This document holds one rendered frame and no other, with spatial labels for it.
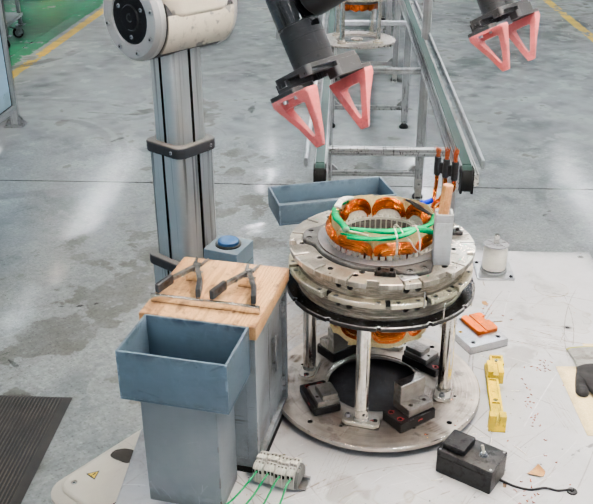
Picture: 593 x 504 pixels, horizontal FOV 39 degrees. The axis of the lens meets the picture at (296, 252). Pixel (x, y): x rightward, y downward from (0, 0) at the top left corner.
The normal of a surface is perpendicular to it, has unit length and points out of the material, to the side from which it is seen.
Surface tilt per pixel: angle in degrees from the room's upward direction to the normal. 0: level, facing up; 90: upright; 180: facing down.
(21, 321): 0
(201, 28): 107
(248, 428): 90
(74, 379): 0
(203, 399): 90
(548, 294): 0
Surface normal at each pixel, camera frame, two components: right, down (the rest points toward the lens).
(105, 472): 0.00, -0.90
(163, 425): -0.24, 0.43
